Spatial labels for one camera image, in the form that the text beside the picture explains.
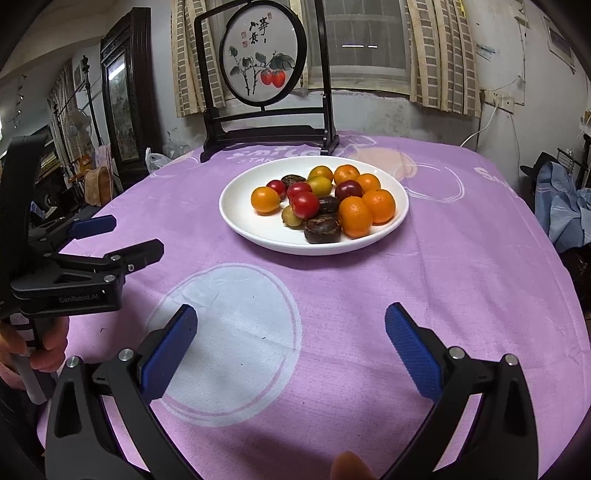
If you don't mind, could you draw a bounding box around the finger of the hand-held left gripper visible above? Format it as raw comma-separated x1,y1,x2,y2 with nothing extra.
28,215,116,252
55,239,164,286

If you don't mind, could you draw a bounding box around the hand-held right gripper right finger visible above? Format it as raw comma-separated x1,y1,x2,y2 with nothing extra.
384,302,540,480

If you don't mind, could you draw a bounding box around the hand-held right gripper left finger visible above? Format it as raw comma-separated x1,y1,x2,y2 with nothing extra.
45,304,199,480

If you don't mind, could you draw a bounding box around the white oval plate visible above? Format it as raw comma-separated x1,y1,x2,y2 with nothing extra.
219,156,410,256

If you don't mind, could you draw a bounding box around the golden cherry tomato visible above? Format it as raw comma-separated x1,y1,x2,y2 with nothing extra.
250,185,282,215

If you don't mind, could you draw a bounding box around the mandarin orange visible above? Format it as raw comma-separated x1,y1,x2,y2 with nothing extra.
361,188,397,225
338,196,374,239

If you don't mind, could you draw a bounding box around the yellow cherry tomato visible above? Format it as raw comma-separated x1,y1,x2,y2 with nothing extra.
307,176,334,198
281,205,305,229

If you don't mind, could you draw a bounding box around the dark red cherry tomato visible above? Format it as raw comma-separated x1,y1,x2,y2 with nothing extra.
335,180,364,200

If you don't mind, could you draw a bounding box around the person's left hand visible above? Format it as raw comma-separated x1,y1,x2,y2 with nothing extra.
0,318,70,374

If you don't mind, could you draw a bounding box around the person's right hand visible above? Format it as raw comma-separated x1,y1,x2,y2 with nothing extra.
331,451,377,480

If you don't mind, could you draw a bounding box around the white plastic bag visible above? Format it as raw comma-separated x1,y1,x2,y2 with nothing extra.
145,148,172,175

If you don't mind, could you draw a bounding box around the purple printed tablecloth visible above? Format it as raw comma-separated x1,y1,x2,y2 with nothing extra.
34,130,580,480

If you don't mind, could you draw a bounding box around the white standing fan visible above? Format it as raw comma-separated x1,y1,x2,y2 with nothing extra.
60,108,95,185

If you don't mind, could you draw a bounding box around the clear plastic wrapping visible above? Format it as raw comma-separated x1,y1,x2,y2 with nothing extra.
163,130,191,158

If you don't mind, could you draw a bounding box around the black tripod stand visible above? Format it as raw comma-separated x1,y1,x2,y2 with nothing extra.
78,54,105,148

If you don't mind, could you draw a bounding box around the beige brick-pattern curtain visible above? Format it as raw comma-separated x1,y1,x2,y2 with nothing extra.
405,0,483,118
172,0,232,118

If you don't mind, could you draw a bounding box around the blue cloth pile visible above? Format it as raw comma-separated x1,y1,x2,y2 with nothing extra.
536,161,591,254

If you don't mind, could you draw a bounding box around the window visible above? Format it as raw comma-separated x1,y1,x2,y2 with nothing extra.
302,0,411,90

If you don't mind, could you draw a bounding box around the white wall socket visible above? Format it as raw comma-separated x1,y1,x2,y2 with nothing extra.
482,90,517,112

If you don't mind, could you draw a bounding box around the white wall vent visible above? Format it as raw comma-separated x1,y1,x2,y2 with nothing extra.
546,25,576,70

